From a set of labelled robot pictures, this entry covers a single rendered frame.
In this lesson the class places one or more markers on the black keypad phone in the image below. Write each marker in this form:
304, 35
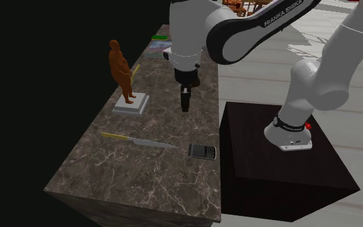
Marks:
202, 151

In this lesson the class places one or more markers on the brown human figure grey base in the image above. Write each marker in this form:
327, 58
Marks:
120, 67

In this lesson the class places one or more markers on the yellow pencil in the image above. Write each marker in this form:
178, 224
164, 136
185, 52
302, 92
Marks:
135, 71

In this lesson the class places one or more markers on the green flat box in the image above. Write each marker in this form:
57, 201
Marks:
159, 37

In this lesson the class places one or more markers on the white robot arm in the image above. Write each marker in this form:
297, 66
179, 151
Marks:
307, 85

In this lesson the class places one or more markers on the orange wooden furniture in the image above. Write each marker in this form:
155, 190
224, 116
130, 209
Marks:
236, 7

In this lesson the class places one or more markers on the dark robot stand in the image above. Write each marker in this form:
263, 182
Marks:
263, 163

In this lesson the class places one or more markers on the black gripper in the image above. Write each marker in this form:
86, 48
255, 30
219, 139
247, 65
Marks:
186, 77

